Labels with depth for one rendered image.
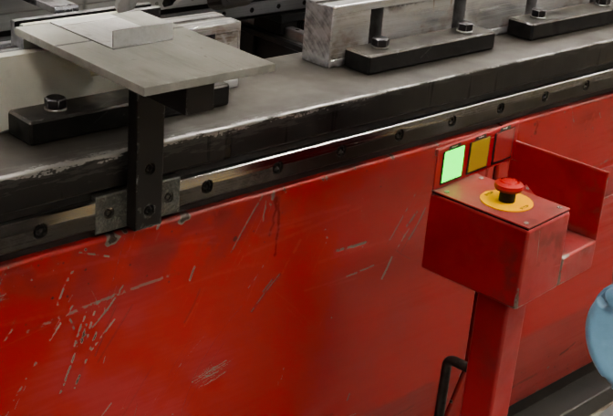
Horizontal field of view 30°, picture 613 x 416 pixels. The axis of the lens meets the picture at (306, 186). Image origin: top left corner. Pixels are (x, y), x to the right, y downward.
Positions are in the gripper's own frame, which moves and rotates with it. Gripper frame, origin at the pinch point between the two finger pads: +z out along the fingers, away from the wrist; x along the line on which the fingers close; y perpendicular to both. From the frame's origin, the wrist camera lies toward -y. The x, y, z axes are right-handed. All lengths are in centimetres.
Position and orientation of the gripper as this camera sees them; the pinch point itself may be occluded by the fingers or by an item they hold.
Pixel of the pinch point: (149, 6)
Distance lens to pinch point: 132.0
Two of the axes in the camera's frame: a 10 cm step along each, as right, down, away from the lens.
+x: -7.3, 2.0, -6.6
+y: -4.7, -8.4, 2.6
